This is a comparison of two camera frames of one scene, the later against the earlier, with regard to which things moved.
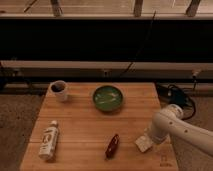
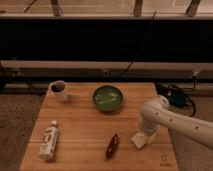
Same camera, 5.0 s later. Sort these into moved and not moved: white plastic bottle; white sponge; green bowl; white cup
Moved: white sponge
Not moved: white plastic bottle; white cup; green bowl
